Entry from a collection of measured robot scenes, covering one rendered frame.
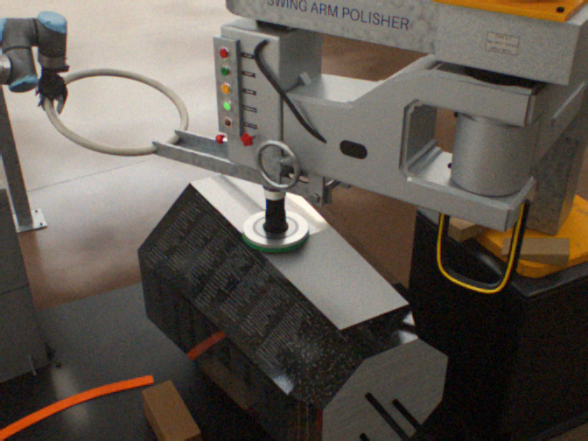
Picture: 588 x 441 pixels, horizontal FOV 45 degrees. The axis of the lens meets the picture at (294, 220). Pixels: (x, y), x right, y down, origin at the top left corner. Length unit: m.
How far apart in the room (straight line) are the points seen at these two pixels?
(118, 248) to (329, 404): 2.07
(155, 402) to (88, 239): 1.42
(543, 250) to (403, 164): 0.71
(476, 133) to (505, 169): 0.11
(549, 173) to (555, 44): 0.93
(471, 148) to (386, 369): 0.69
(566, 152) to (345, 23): 0.94
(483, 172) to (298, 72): 0.59
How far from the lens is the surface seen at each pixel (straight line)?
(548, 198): 2.48
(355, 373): 1.98
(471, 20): 1.61
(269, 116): 1.99
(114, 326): 3.29
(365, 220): 3.96
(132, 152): 2.39
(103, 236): 3.94
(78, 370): 3.12
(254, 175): 2.18
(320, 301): 2.07
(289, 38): 1.92
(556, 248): 2.40
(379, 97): 1.79
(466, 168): 1.77
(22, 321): 3.02
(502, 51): 1.60
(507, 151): 1.73
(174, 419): 2.68
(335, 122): 1.88
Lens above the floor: 2.09
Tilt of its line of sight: 32 degrees down
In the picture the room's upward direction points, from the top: straight up
